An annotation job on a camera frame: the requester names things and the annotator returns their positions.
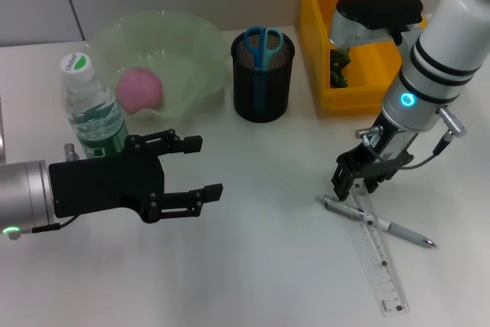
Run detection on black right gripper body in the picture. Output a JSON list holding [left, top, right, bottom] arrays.
[[335, 113, 421, 181]]

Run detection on transparent plastic ruler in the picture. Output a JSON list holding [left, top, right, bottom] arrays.
[[346, 188, 410, 307]]

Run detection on clear green-label water bottle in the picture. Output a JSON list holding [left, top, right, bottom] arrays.
[[59, 52, 130, 160]]

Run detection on translucent green fruit bowl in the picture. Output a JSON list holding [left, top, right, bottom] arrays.
[[86, 10, 230, 119]]

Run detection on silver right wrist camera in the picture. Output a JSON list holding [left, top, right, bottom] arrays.
[[329, 0, 426, 49]]

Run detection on blue scissors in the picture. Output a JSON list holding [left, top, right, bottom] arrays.
[[243, 26, 286, 113]]

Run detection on grey pen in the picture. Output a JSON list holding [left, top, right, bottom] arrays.
[[316, 194, 439, 250]]

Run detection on pink peach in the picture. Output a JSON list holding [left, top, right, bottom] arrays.
[[116, 67, 165, 116]]

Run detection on yellow plastic bin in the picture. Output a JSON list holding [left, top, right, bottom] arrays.
[[298, 0, 410, 113]]

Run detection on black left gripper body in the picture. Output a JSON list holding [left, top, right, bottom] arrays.
[[48, 134, 166, 225]]

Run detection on green plastic wrapper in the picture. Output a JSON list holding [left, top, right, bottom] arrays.
[[330, 47, 352, 90]]

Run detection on black mesh pen holder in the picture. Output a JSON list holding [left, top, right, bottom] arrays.
[[230, 27, 296, 123]]

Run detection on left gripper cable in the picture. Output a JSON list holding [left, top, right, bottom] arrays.
[[32, 142, 80, 234]]

